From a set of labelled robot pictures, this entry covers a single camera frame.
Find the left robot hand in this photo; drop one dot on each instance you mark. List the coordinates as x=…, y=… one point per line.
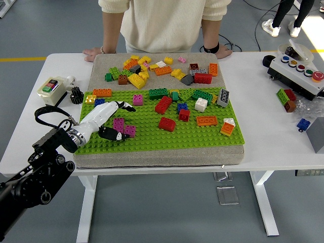
x=97, y=115

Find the person's right hand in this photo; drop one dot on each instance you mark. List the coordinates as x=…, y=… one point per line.
x=91, y=54

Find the person's left hand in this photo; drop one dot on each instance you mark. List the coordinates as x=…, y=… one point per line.
x=224, y=51

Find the grey brick with black holes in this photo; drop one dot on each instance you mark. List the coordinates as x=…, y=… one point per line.
x=223, y=98

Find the dark green 2x4 brick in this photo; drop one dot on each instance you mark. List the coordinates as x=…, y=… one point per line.
x=202, y=95
x=158, y=94

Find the white 2x2 brick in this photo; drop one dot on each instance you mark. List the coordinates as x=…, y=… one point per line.
x=201, y=104

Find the red 2x4 brick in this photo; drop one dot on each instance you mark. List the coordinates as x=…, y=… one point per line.
x=163, y=104
x=203, y=79

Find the blue 2x2 brick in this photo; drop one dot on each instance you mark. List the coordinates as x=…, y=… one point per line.
x=182, y=106
x=99, y=101

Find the red sloped brick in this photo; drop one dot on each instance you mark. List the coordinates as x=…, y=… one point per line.
x=167, y=124

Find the red 2x2 brick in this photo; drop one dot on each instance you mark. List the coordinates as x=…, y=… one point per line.
x=184, y=115

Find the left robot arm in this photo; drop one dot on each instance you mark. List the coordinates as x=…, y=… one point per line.
x=33, y=182

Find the person's left forearm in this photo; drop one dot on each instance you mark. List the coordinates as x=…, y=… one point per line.
x=210, y=33

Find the person's right forearm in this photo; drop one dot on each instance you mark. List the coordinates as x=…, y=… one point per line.
x=111, y=30

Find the yellow 2x2 brick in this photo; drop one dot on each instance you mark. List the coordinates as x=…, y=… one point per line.
x=168, y=60
x=90, y=99
x=214, y=99

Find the small dark green brick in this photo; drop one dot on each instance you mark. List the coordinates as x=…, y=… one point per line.
x=109, y=77

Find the lime green 2x4 brick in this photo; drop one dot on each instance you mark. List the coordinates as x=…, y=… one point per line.
x=116, y=73

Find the brown 2x2 brick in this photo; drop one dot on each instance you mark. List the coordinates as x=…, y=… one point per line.
x=194, y=66
x=123, y=80

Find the small pink brick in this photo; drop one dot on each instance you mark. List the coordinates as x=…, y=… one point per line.
x=182, y=59
x=146, y=65

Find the dark grey sloped brick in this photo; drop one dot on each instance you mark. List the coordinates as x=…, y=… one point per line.
x=187, y=79

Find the large yellow sloped brick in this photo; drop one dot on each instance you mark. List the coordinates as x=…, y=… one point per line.
x=136, y=80

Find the yellow 2x3 brick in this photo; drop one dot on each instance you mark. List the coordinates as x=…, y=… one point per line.
x=144, y=60

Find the small yellow brick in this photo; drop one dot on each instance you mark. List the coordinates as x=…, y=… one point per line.
x=153, y=67

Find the small white brick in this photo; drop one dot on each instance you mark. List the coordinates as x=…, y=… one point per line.
x=160, y=64

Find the white sloped brick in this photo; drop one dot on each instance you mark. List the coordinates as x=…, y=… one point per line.
x=229, y=121

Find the green baseplate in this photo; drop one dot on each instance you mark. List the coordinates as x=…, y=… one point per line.
x=164, y=138

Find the orange sloped brick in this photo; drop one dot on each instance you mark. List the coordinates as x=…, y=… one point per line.
x=225, y=129

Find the black smartwatch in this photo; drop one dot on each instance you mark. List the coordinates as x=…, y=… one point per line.
x=211, y=48

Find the black gear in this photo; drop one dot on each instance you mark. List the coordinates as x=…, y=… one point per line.
x=76, y=95

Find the grey flat plate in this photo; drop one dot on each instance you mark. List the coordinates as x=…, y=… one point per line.
x=200, y=71

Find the white bulb-shaped part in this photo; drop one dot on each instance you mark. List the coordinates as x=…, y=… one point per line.
x=71, y=81

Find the black tape roll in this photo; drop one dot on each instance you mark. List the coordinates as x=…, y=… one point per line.
x=265, y=62

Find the white shoe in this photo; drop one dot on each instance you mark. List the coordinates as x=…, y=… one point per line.
x=272, y=29
x=294, y=31

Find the lime green flat plate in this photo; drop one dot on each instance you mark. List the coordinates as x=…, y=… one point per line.
x=185, y=95

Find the small black device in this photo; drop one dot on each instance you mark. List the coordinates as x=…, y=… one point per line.
x=290, y=51

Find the person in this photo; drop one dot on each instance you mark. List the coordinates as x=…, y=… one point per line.
x=162, y=22
x=278, y=12

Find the white button control box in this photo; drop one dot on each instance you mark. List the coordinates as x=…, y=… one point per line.
x=291, y=76

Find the grey-brown mat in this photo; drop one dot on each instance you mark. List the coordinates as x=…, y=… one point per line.
x=157, y=159

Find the clear round container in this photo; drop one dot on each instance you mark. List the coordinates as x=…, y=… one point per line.
x=305, y=51

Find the white table leg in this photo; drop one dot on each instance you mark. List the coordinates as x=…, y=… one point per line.
x=87, y=207
x=263, y=202

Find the clear plastic bag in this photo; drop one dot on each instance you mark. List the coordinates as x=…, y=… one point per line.
x=307, y=108

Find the small clear plastic box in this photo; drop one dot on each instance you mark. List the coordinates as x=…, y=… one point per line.
x=221, y=176

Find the grey box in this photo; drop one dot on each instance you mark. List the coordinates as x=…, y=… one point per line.
x=317, y=136

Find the large clear plastic box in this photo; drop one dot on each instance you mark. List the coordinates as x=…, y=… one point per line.
x=227, y=196

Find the table control panel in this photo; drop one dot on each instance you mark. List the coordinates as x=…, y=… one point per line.
x=310, y=173

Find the cream switch box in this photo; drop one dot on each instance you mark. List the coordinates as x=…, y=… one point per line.
x=51, y=93

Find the white furniture frame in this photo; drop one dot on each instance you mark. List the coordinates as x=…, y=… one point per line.
x=5, y=7

